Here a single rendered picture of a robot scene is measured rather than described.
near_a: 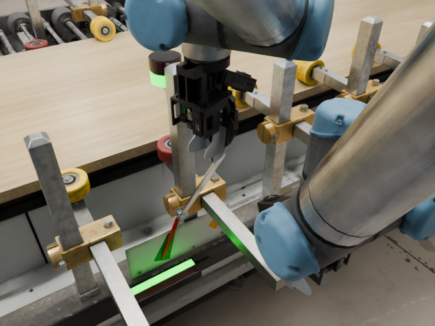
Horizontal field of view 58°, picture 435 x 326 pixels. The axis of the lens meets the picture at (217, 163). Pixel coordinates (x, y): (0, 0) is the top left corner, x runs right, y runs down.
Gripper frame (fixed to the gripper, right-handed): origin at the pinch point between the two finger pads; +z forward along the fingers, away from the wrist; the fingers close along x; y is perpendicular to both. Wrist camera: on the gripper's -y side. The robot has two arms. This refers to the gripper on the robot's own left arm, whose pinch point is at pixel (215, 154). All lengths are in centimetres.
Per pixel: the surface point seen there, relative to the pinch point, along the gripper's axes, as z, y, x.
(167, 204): 15.5, 4.1, -10.0
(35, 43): 10, -24, -101
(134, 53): 11, -41, -67
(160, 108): 10.7, -19.0, -33.5
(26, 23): 18, -47, -149
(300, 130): 5.0, -24.3, 5.5
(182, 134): -2.1, 1.1, -6.9
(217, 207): 14.7, -0.9, -0.3
